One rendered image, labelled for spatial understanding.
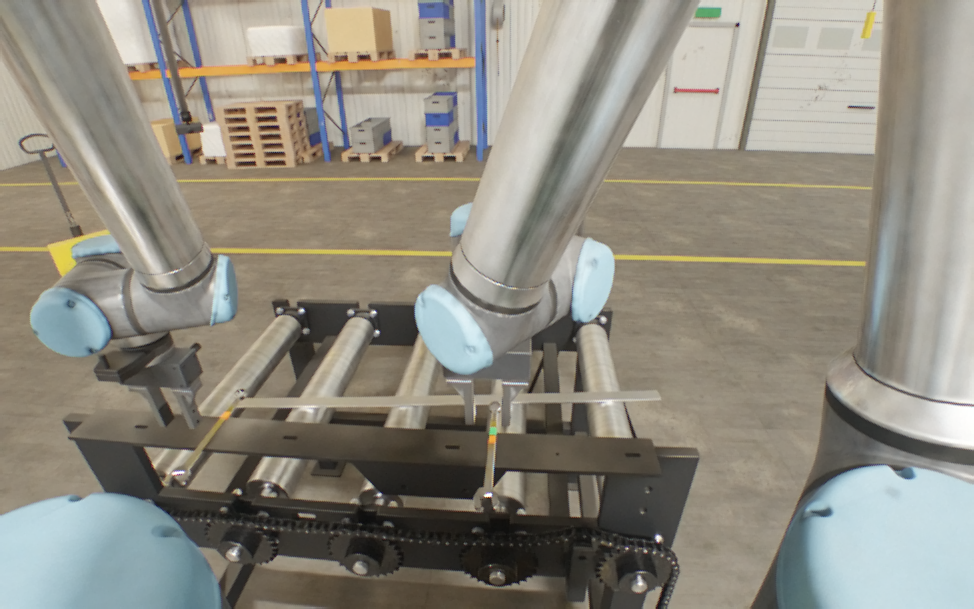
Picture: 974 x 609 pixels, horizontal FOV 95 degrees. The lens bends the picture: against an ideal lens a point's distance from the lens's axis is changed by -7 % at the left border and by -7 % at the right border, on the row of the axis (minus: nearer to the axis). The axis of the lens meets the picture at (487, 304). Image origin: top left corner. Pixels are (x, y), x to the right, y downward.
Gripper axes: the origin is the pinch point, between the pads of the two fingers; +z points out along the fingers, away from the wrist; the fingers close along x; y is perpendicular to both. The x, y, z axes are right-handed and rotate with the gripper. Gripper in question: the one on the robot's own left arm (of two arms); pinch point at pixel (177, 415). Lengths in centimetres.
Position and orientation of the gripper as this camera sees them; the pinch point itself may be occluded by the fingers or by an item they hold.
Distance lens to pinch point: 102.4
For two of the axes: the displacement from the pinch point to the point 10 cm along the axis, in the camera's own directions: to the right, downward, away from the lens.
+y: 0.8, -4.9, 8.7
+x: -10.0, -0.3, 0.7
